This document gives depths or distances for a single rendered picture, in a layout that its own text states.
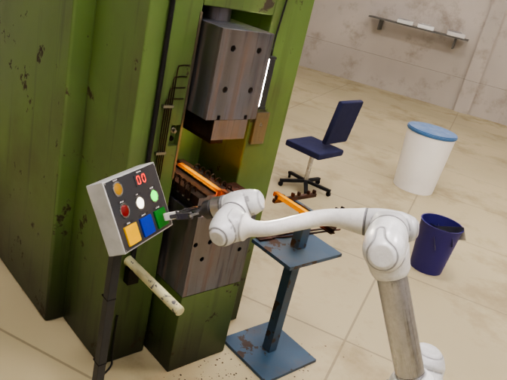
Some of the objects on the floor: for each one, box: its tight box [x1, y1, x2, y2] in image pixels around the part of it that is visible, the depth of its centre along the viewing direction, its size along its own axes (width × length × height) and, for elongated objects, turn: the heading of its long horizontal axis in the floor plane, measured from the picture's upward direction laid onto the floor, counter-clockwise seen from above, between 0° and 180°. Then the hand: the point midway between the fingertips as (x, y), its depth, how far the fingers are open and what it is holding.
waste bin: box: [410, 213, 466, 276], centre depth 464 cm, size 40×36×46 cm
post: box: [92, 255, 122, 380], centre depth 242 cm, size 4×4×108 cm
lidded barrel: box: [393, 121, 458, 196], centre depth 652 cm, size 58×58×73 cm
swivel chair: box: [278, 100, 364, 197], centre depth 564 cm, size 58×56×100 cm
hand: (171, 216), depth 227 cm, fingers closed
